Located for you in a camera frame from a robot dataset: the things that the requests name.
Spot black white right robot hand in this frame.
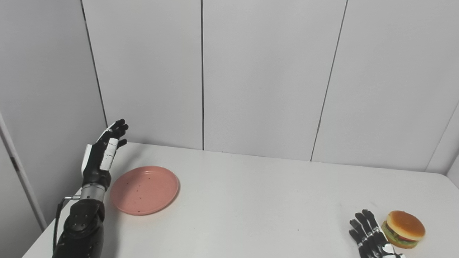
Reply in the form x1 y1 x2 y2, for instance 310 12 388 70
349 209 406 258

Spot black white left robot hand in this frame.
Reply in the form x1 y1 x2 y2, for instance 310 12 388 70
81 119 129 189

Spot toy hamburger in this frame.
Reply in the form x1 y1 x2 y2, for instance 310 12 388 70
381 210 426 249

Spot pink round plate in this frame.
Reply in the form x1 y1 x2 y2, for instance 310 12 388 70
110 166 180 216

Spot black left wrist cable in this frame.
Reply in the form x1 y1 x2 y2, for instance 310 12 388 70
53 195 81 252

